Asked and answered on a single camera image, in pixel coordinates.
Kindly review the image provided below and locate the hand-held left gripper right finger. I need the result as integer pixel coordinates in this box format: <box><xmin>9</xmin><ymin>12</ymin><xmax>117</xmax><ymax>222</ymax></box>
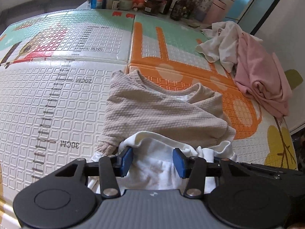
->
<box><xmin>173</xmin><ymin>148</ymin><xmax>260</xmax><ymax>199</ymax></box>

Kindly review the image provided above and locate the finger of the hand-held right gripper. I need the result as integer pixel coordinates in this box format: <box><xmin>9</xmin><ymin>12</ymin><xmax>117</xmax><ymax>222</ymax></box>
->
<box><xmin>235</xmin><ymin>161</ymin><xmax>301</xmax><ymax>180</ymax></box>

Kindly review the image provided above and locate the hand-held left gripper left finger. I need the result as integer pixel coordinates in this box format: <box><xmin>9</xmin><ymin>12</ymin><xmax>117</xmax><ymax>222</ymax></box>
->
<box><xmin>55</xmin><ymin>146</ymin><xmax>133</xmax><ymax>198</ymax></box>

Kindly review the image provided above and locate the beige and white dress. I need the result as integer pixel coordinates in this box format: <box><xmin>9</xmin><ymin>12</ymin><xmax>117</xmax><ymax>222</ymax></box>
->
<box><xmin>87</xmin><ymin>69</ymin><xmax>237</xmax><ymax>195</ymax></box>

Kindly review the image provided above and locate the pink folded cloth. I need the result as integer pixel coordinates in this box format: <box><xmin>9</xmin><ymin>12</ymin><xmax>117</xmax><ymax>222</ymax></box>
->
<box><xmin>235</xmin><ymin>32</ymin><xmax>292</xmax><ymax>118</ymax></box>

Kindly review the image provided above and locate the printed foam play mat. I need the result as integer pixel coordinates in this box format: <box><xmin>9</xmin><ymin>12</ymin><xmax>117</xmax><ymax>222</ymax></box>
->
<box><xmin>0</xmin><ymin>9</ymin><xmax>298</xmax><ymax>220</ymax></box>

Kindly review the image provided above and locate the crumpled white garment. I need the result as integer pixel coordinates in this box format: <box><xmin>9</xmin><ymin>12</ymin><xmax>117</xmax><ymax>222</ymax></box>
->
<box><xmin>196</xmin><ymin>21</ymin><xmax>246</xmax><ymax>73</ymax></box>

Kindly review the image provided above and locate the brown glass bottle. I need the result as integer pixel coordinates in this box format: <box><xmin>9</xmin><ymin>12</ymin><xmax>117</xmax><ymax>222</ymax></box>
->
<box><xmin>170</xmin><ymin>0</ymin><xmax>184</xmax><ymax>21</ymax></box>
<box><xmin>161</xmin><ymin>0</ymin><xmax>174</xmax><ymax>15</ymax></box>

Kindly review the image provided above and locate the pink canister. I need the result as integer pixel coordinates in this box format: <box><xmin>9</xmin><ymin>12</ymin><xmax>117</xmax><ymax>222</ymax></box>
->
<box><xmin>204</xmin><ymin>0</ymin><xmax>227</xmax><ymax>24</ymax></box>

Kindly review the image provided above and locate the dark jam jar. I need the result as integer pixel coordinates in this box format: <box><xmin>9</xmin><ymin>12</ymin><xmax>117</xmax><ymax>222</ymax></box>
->
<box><xmin>144</xmin><ymin>0</ymin><xmax>162</xmax><ymax>15</ymax></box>

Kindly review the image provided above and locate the green-lid white jar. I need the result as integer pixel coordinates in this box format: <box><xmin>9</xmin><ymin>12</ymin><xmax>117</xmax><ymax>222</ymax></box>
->
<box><xmin>106</xmin><ymin>0</ymin><xmax>122</xmax><ymax>10</ymax></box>

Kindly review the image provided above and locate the grey padded bed rail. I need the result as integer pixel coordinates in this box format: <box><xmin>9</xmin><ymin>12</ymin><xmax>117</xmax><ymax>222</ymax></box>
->
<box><xmin>0</xmin><ymin>0</ymin><xmax>90</xmax><ymax>32</ymax></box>

